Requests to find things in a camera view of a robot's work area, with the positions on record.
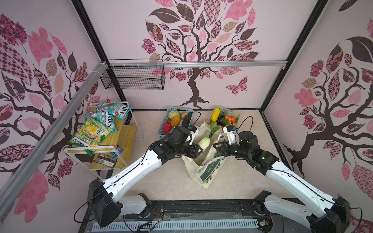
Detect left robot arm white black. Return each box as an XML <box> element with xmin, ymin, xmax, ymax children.
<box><xmin>87</xmin><ymin>137</ymin><xmax>204</xmax><ymax>227</ymax></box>

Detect black grapes bunch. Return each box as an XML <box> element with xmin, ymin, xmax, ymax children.
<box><xmin>217</xmin><ymin>115</ymin><xmax>225</xmax><ymax>122</ymax></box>

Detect blue plastic basket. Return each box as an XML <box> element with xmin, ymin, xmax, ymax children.
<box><xmin>157</xmin><ymin>106</ymin><xmax>194</xmax><ymax>138</ymax></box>

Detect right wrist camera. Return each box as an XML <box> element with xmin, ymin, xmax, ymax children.
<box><xmin>223</xmin><ymin>125</ymin><xmax>237</xmax><ymax>145</ymax></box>

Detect green cabbage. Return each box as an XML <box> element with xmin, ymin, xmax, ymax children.
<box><xmin>168</xmin><ymin>110</ymin><xmax>181</xmax><ymax>119</ymax></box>

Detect fox's candy bag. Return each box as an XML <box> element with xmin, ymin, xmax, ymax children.
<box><xmin>94</xmin><ymin>101</ymin><xmax>132</xmax><ymax>120</ymax></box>
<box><xmin>85</xmin><ymin>112</ymin><xmax>117</xmax><ymax>134</ymax></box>

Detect purple eggplant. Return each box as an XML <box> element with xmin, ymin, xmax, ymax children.
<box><xmin>182</xmin><ymin>112</ymin><xmax>193</xmax><ymax>126</ymax></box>

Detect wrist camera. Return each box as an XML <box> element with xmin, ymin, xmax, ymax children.
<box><xmin>171</xmin><ymin>126</ymin><xmax>198</xmax><ymax>145</ymax></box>
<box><xmin>223</xmin><ymin>125</ymin><xmax>237</xmax><ymax>145</ymax></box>

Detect white wooden shelf rack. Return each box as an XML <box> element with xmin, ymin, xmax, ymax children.
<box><xmin>64</xmin><ymin>103</ymin><xmax>138</xmax><ymax>179</ymax></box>

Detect yellow corn cob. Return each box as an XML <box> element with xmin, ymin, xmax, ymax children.
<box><xmin>211</xmin><ymin>107</ymin><xmax>220</xmax><ymax>123</ymax></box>

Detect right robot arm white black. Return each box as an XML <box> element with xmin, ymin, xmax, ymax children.
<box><xmin>213</xmin><ymin>141</ymin><xmax>351</xmax><ymax>233</ymax></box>

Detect white slotted cable duct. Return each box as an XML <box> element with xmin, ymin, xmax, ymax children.
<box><xmin>91</xmin><ymin>219</ymin><xmax>258</xmax><ymax>233</ymax></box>

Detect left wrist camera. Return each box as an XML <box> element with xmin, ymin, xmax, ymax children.
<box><xmin>171</xmin><ymin>126</ymin><xmax>198</xmax><ymax>145</ymax></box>

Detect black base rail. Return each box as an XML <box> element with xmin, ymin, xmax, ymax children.
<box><xmin>79</xmin><ymin>199</ymin><xmax>310</xmax><ymax>233</ymax></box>

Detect green plastic basket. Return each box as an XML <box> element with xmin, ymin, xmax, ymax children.
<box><xmin>206</xmin><ymin>106</ymin><xmax>241</xmax><ymax>127</ymax></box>

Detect Fox's candy bag upper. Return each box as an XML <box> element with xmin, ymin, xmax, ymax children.
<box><xmin>94</xmin><ymin>101</ymin><xmax>132</xmax><ymax>120</ymax></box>

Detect cream canvas grocery tote bag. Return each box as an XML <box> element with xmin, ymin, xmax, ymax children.
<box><xmin>182</xmin><ymin>123</ymin><xmax>225</xmax><ymax>189</ymax></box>

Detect white radish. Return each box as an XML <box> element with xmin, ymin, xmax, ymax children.
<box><xmin>198</xmin><ymin>137</ymin><xmax>210</xmax><ymax>151</ymax></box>

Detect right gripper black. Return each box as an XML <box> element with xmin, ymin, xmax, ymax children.
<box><xmin>212</xmin><ymin>140</ymin><xmax>250</xmax><ymax>161</ymax></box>

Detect red bell pepper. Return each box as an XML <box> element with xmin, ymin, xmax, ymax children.
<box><xmin>162</xmin><ymin>123</ymin><xmax>173</xmax><ymax>135</ymax></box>

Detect blue snack packet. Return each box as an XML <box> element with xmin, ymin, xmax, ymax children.
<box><xmin>110</xmin><ymin>146</ymin><xmax>123</xmax><ymax>158</ymax></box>

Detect green yellow snack bag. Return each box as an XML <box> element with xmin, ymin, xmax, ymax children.
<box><xmin>68</xmin><ymin>117</ymin><xmax>113</xmax><ymax>147</ymax></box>

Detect Fox's candy bag lower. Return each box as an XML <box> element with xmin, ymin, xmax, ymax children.
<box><xmin>85</xmin><ymin>112</ymin><xmax>117</xmax><ymax>134</ymax></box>

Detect green leafy vegetable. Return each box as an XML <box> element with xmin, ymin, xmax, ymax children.
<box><xmin>209</xmin><ymin>122</ymin><xmax>220</xmax><ymax>138</ymax></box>

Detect black wire wall basket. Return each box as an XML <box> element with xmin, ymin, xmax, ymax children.
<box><xmin>101</xmin><ymin>58</ymin><xmax>166</xmax><ymax>90</ymax></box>

